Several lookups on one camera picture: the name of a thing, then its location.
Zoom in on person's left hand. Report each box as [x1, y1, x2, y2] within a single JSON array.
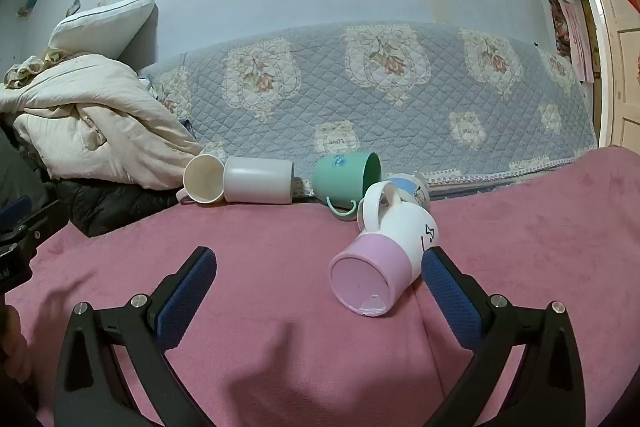
[[0, 302, 34, 384]]

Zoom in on cartoon printed cup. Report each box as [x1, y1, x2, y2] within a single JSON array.
[[385, 173, 431, 212]]

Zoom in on pink hanging cloth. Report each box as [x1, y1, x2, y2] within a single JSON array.
[[556, 0, 596, 84]]

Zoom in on cream duvet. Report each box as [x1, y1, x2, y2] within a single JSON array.
[[0, 49, 205, 194]]

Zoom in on blue floral quilted bedspread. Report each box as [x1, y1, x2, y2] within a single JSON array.
[[137, 23, 599, 200]]

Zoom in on green cup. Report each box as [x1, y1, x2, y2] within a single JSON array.
[[312, 151, 383, 222]]

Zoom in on pink blanket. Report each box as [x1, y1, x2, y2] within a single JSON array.
[[0, 146, 640, 427]]

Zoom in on cream cup with handle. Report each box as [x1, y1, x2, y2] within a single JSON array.
[[175, 153, 227, 206]]

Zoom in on white pillow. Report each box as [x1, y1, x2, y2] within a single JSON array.
[[47, 0, 159, 64]]

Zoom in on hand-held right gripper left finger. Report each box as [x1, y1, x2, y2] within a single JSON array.
[[52, 246, 218, 427]]

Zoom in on cream wooden door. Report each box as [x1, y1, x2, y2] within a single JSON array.
[[574, 0, 640, 154]]

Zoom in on black jacket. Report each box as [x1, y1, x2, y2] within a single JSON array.
[[50, 179, 187, 239]]

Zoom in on dark grey cloth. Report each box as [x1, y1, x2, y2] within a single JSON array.
[[0, 124, 53, 210]]

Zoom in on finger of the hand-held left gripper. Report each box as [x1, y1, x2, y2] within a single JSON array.
[[22, 199, 69, 260], [0, 195, 34, 235]]

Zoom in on pink and white cup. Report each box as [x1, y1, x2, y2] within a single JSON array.
[[328, 180, 440, 318]]

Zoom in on white cup without handle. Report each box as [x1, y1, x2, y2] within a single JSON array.
[[223, 156, 295, 205]]

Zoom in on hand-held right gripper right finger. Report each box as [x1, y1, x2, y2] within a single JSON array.
[[421, 246, 587, 427]]

